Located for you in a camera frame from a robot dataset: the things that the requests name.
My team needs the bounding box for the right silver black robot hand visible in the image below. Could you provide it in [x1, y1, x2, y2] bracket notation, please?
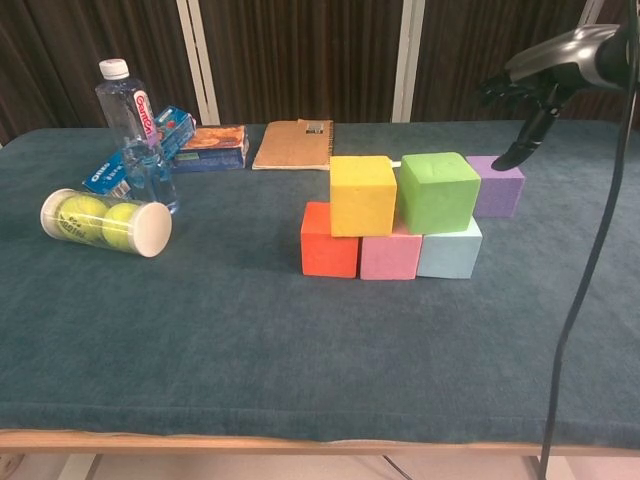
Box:
[478, 24, 622, 172]

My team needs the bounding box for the purple foam cube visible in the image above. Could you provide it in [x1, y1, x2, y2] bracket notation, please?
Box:
[465, 154, 526, 219]

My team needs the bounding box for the green foam cube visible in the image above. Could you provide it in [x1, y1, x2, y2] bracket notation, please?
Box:
[396, 151, 482, 235]

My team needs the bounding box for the light blue foam cube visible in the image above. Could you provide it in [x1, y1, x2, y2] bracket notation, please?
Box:
[415, 217, 484, 279]

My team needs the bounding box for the yellow foam cube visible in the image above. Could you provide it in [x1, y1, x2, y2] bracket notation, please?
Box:
[329, 155, 399, 238]

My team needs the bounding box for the orange foam cube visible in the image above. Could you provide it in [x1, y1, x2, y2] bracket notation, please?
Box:
[300, 201, 362, 278]

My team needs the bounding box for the pink foam cube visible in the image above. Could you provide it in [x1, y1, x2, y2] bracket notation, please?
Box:
[359, 222, 425, 281]

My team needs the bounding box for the brown spiral notebook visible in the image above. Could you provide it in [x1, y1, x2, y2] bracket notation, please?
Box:
[251, 118, 336, 172]

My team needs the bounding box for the blue orange cracker box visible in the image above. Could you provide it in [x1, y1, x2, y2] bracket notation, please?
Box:
[169, 124, 250, 175]

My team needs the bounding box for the small blue drink carton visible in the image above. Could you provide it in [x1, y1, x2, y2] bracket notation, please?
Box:
[152, 104, 197, 161]

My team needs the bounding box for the clear plastic water bottle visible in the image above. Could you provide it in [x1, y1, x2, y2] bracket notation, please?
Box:
[94, 58, 180, 214]

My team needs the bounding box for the clear tennis ball tube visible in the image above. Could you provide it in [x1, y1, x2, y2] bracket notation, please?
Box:
[39, 188, 174, 259]

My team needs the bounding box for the yellow tennis ball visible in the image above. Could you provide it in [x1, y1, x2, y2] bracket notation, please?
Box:
[102, 201, 145, 251]
[59, 194, 107, 242]

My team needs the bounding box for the blue Oreo packet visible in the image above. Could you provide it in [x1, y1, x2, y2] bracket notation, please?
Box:
[81, 157, 134, 199]

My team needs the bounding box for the dark blue table cloth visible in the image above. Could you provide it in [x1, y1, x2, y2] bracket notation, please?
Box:
[0, 119, 640, 448]

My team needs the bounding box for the black right hand cable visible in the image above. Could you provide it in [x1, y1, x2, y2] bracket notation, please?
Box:
[538, 0, 640, 480]

